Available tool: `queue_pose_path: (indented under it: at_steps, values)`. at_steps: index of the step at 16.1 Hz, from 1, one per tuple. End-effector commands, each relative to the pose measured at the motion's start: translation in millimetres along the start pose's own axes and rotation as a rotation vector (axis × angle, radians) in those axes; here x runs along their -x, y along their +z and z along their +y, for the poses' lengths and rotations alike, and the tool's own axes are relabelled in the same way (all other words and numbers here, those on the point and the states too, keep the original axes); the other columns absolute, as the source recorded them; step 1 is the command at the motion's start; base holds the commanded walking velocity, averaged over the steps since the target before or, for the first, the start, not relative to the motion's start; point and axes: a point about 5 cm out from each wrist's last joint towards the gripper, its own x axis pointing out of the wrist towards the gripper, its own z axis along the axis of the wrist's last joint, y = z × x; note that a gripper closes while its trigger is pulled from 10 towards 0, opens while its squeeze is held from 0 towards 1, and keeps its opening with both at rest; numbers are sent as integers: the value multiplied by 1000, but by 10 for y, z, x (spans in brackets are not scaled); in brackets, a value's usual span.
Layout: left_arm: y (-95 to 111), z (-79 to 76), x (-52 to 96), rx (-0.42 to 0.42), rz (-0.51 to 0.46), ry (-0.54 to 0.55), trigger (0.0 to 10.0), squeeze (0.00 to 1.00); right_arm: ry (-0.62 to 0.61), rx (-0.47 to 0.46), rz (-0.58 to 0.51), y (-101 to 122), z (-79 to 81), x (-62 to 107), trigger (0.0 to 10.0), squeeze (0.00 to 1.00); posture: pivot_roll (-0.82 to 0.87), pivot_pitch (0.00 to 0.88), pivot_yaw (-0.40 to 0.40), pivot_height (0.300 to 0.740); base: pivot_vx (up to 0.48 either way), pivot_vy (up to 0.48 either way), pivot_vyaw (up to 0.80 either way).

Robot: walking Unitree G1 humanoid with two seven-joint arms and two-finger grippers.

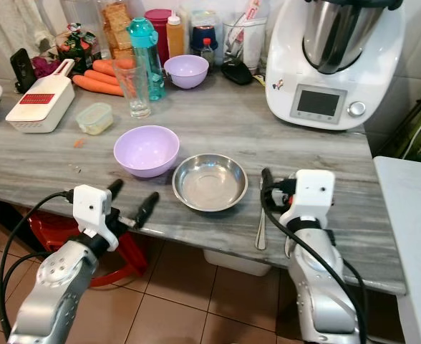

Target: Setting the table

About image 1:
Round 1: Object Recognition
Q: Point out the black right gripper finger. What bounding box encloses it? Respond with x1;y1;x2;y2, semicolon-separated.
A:
261;167;277;210

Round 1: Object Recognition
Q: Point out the steel fork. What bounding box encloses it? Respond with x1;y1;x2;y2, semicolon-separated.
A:
254;176;268;251

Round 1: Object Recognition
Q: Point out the steel spoon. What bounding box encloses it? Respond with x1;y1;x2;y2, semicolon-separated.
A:
282;228;294;259

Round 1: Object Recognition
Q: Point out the large lilac plastic bowl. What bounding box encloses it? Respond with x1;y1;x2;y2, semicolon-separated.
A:
113;125;180;178

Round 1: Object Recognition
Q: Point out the stainless steel bowl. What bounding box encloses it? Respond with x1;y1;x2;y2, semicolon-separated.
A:
172;153;248;213

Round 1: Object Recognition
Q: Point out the small lidded plastic container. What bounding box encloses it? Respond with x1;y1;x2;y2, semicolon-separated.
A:
76;102;115;136

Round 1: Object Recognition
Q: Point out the red plastic stool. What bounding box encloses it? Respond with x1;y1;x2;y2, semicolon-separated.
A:
28;210;147;287

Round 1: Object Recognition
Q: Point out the white plastic bin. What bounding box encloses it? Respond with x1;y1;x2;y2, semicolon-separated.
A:
203;249;268;277

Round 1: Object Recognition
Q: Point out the clear drinking glass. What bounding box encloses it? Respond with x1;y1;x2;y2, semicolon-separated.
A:
115;59;153;120

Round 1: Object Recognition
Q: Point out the orange carrot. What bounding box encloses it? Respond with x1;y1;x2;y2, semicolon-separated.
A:
72;75;125;97
83;69;122;87
92;59;136;77

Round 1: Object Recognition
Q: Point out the white grater box red label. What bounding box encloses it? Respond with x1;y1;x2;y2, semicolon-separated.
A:
5;59;77;134

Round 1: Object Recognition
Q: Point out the black rounded pouch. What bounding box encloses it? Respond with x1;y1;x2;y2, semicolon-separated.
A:
221;57;254;86

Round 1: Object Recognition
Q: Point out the small lilac plastic bowl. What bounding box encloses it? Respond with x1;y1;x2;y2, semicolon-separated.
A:
163;55;210;90

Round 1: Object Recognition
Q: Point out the purple vegetable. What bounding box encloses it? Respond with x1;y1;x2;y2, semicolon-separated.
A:
32;57;59;80

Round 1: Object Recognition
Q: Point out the clear plastic pitcher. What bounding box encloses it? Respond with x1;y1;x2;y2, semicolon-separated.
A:
223;0;268;72

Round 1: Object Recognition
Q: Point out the small dark bottle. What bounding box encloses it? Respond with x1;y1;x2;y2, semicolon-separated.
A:
200;37;216;72

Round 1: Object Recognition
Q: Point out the dark green food bag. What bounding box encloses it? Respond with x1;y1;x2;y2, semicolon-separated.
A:
54;24;97;75

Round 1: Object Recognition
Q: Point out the black mobile phone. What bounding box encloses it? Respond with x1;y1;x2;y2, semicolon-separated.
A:
11;49;37;94

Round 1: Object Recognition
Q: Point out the white food processor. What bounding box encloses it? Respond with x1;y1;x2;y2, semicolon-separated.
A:
265;0;406;131

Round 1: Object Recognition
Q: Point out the teal sports water bottle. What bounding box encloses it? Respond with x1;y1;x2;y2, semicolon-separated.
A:
127;18;165;102

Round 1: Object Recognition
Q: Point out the clear bag of bread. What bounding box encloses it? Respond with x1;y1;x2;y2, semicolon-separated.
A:
100;0;134;62

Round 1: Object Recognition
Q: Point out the orange sauce bottle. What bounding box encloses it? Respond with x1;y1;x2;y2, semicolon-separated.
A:
165;16;185;59

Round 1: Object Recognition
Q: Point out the dark filled glass jar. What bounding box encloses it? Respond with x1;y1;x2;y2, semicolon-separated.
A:
189;10;220;58

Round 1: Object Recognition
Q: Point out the red lidded jar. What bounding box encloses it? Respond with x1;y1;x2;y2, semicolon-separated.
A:
143;9;173;62

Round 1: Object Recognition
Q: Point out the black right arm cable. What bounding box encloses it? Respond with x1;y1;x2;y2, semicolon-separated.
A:
261;179;369;344

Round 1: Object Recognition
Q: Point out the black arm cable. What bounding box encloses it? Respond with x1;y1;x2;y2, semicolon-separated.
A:
0;188;79;344
261;179;369;344

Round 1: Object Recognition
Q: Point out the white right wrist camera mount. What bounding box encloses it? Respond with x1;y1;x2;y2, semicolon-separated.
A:
280;169;336;229

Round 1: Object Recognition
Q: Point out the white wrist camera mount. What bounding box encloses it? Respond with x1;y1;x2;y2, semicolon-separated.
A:
73;184;118;252
280;169;336;229

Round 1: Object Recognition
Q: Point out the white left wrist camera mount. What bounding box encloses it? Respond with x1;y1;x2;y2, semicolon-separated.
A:
73;184;118;252

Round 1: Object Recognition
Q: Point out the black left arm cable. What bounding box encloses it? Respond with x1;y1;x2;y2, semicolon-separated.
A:
0;188;79;344

